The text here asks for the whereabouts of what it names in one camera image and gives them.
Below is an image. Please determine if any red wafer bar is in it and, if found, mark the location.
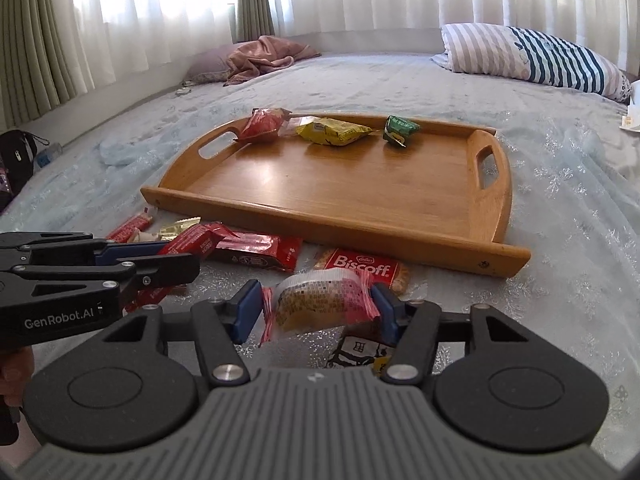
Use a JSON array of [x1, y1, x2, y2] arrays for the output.
[[106, 209, 154, 243]]

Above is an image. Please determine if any gold red candy packet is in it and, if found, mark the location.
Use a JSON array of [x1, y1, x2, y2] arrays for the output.
[[157, 217, 201, 242]]

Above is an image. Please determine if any black white peanut snack packet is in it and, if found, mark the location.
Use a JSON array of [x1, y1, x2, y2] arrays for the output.
[[326, 336, 395, 376]]

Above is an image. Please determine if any long red chocolate bar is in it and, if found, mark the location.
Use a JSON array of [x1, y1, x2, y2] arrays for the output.
[[124, 222, 236, 313]]

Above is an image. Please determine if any red KitKat bar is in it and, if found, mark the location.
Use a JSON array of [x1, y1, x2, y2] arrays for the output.
[[207, 232, 303, 273]]

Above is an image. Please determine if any clear red cake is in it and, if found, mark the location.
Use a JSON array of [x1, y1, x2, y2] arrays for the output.
[[260, 268, 380, 344]]

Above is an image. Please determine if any green wasabi peas packet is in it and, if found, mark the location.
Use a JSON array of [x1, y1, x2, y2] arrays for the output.
[[383, 115, 421, 148]]

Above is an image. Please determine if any white pink pastry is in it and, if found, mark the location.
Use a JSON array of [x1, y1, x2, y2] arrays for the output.
[[278, 115, 318, 138]]

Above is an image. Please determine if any large red nut snack bag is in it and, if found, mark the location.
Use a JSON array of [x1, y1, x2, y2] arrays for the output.
[[236, 107, 291, 143]]

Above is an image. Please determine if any yellow snack bag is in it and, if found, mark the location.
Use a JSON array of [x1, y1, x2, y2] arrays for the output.
[[294, 116, 372, 148]]

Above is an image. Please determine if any person's left hand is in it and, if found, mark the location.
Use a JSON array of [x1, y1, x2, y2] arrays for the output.
[[0, 347, 35, 408]]

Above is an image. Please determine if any red Biscoff biscuit packet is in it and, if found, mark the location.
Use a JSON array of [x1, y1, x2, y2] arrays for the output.
[[314, 248, 410, 295]]

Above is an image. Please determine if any beige wrapped snack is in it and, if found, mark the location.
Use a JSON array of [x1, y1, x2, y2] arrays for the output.
[[128, 229, 160, 243]]

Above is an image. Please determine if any wooden serving tray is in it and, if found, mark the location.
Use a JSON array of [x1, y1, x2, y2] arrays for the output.
[[142, 115, 530, 278]]

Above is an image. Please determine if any black bag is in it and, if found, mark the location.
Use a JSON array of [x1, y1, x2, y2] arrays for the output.
[[0, 129, 50, 211]]

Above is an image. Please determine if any purple pillow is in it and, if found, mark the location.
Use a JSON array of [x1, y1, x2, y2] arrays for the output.
[[182, 42, 243, 86]]

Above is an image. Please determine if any grey bed sheet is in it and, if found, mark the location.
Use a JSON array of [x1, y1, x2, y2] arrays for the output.
[[0, 52, 640, 221]]

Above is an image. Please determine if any pink crumpled blanket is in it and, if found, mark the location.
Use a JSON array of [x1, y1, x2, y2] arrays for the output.
[[224, 36, 321, 86]]

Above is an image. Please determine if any white sheer curtain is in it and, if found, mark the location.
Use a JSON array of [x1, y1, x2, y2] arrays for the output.
[[70, 0, 639, 87]]

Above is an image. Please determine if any green drape curtain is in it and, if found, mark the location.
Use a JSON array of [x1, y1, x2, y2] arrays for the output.
[[235, 0, 274, 42]]

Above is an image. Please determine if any striped pillow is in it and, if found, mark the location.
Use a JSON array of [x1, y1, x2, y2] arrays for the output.
[[434, 23, 631, 103]]

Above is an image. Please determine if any white pillow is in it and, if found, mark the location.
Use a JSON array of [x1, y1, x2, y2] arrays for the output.
[[620, 80, 640, 133]]

